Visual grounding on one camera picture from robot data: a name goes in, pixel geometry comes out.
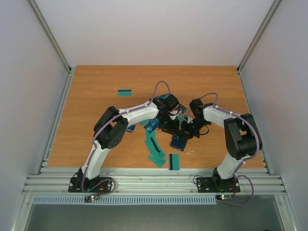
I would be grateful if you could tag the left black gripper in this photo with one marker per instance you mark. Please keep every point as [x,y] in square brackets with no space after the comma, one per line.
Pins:
[172,129]

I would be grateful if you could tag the green card with stripe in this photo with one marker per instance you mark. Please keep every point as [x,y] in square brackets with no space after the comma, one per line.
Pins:
[174,162]

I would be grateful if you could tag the navy blue card holder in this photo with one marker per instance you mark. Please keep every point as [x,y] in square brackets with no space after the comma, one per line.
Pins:
[177,143]

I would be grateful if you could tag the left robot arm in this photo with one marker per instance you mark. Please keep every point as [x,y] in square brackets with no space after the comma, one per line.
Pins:
[111,127]

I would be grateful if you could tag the blue card centre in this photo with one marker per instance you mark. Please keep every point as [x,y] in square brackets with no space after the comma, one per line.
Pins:
[151,125]

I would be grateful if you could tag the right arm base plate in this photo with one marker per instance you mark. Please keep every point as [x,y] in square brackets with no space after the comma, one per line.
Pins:
[208,184]

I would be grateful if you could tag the blue card top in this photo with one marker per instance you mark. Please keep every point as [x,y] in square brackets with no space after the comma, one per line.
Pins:
[164,96]

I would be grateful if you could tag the black card right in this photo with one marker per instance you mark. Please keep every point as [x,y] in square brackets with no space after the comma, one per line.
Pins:
[183,109]

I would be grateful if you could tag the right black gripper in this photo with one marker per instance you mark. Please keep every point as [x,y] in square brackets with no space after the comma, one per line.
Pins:
[186,130]

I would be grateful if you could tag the grey slotted cable duct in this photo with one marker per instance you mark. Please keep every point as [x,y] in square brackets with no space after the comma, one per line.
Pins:
[125,200]

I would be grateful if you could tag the green VIP card bottom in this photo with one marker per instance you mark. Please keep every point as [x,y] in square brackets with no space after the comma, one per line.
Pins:
[157,159]

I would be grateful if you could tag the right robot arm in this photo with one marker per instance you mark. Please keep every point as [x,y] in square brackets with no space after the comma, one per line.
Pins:
[241,137]

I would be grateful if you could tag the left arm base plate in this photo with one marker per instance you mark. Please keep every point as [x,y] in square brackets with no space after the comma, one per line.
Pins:
[96,185]

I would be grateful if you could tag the blue card left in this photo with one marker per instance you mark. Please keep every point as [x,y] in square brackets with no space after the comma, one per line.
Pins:
[131,128]

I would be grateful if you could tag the blue card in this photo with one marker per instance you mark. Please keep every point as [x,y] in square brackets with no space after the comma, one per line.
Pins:
[164,96]
[151,125]
[131,128]

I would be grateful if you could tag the lone green card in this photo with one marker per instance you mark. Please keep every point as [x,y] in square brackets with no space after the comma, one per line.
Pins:
[124,92]

